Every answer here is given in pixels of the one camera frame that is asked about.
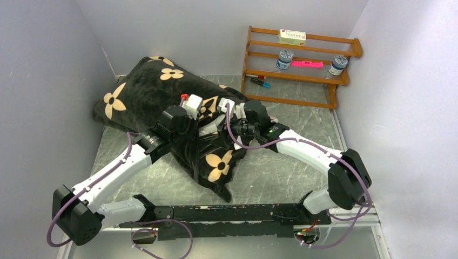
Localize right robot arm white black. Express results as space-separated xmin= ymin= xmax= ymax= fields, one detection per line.
xmin=254 ymin=115 xmax=373 ymax=224

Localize black pillowcase with beige flowers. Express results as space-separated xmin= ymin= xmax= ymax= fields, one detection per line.
xmin=92 ymin=56 xmax=248 ymax=202

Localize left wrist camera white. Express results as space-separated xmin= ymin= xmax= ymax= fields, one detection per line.
xmin=181 ymin=94 xmax=203 ymax=120

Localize blue white jar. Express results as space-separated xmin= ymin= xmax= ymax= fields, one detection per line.
xmin=328 ymin=55 xmax=348 ymax=76
xmin=276 ymin=50 xmax=293 ymax=70

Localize wooden shelf rack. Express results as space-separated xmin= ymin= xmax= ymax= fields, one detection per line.
xmin=241 ymin=26 xmax=363 ymax=109

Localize right blue white jar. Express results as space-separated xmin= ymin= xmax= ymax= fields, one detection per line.
xmin=328 ymin=55 xmax=348 ymax=76

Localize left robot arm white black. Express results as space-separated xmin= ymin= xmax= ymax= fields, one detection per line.
xmin=48 ymin=104 xmax=199 ymax=246

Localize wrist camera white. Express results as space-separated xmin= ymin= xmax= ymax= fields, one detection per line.
xmin=181 ymin=94 xmax=203 ymax=120
xmin=217 ymin=98 xmax=235 ymax=118

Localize red white marker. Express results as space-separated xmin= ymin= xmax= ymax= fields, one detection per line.
xmin=245 ymin=74 xmax=266 ymax=80

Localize black blue marker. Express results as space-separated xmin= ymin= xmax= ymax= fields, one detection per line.
xmin=250 ymin=77 xmax=271 ymax=88

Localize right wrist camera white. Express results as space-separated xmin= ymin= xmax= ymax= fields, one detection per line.
xmin=217 ymin=98 xmax=235 ymax=118

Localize pink highlighter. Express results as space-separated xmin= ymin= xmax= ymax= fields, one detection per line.
xmin=291 ymin=61 xmax=324 ymax=68

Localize left blue white jar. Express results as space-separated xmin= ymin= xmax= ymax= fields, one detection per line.
xmin=276 ymin=50 xmax=293 ymax=70

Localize white pillow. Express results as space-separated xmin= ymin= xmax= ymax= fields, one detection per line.
xmin=199 ymin=104 xmax=247 ymax=150

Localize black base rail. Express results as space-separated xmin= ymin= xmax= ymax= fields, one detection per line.
xmin=119 ymin=203 xmax=331 ymax=241

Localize white green box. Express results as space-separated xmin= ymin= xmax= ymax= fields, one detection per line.
xmin=278 ymin=29 xmax=307 ymax=46

